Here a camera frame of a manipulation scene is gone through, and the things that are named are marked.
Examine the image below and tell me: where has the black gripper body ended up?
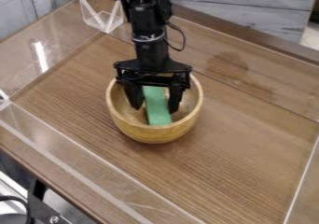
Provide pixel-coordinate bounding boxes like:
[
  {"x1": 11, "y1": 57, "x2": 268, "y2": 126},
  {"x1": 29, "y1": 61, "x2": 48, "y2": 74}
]
[{"x1": 113, "y1": 40, "x2": 192, "y2": 91}]

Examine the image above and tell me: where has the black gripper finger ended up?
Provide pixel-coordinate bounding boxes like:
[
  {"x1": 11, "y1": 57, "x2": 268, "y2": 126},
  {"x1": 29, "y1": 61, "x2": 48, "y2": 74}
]
[
  {"x1": 168, "y1": 81, "x2": 184, "y2": 114},
  {"x1": 123, "y1": 81, "x2": 144, "y2": 109}
]

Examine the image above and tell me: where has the green rectangular block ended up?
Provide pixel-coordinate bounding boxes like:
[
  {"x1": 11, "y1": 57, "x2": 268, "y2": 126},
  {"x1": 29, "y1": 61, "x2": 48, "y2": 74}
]
[{"x1": 143, "y1": 86, "x2": 172, "y2": 126}]

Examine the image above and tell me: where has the brown wooden bowl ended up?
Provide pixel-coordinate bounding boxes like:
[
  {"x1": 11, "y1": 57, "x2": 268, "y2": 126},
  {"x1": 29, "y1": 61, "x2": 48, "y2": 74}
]
[{"x1": 105, "y1": 76, "x2": 203, "y2": 144}]

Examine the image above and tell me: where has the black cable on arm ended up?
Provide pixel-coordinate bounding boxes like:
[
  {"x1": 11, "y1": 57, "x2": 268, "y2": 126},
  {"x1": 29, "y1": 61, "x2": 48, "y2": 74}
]
[{"x1": 163, "y1": 21, "x2": 187, "y2": 52}]

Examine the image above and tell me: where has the clear acrylic corner bracket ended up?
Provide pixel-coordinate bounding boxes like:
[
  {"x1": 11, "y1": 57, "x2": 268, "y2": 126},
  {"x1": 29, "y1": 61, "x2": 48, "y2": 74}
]
[{"x1": 79, "y1": 0, "x2": 124, "y2": 34}]

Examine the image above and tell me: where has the black table leg frame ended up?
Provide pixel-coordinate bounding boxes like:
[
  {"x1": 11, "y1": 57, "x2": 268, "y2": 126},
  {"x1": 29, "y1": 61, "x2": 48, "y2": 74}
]
[{"x1": 28, "y1": 179, "x2": 72, "y2": 224}]

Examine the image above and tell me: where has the black cable under table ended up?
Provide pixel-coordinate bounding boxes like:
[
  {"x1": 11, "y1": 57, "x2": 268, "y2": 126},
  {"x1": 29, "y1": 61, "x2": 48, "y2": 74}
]
[{"x1": 0, "y1": 194, "x2": 35, "y2": 224}]

